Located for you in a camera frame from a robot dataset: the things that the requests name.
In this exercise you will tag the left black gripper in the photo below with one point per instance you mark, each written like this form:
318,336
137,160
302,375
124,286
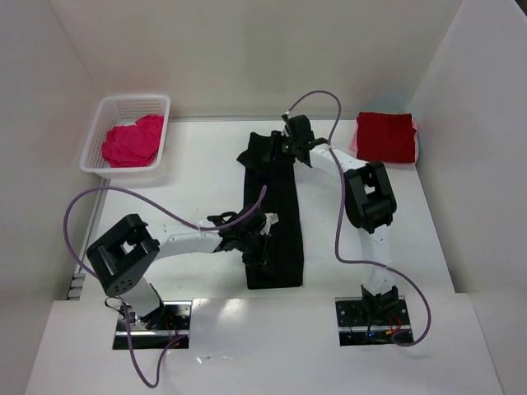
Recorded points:
255,247

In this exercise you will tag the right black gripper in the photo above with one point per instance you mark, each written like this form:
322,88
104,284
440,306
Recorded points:
278,144

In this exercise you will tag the black t shirt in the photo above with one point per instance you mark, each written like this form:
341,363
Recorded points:
285,255

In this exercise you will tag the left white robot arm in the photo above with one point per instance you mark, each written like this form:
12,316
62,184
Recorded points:
122,255

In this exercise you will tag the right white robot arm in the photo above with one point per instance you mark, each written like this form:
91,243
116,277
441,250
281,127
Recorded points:
367,201

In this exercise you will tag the folded red t shirt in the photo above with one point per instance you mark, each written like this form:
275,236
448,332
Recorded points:
385,137

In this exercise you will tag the magenta t shirt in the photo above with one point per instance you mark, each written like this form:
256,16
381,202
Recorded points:
134,145

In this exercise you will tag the white plastic basket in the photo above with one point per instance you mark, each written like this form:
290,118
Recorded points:
121,110

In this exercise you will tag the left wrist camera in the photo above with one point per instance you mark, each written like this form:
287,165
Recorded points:
272,218

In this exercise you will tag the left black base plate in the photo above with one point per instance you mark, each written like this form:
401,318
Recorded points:
173,325

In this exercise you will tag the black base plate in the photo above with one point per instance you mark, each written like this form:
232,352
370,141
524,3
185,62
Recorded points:
173,325
355,328

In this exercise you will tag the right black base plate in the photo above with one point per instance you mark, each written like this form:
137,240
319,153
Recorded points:
355,328

